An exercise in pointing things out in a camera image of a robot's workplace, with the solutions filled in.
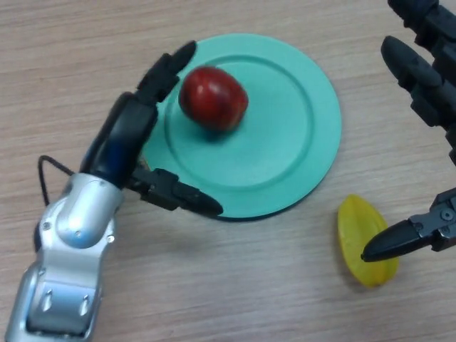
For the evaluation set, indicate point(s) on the red apple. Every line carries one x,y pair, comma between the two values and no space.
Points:
213,99

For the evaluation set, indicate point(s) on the green round plate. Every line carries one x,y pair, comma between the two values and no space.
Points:
278,142

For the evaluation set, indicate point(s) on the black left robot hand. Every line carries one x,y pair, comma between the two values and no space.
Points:
121,139

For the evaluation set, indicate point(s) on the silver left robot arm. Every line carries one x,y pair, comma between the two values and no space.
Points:
78,213

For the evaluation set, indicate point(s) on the yellow starfruit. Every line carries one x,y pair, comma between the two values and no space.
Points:
354,228

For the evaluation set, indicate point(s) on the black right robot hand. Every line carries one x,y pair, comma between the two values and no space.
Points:
432,78

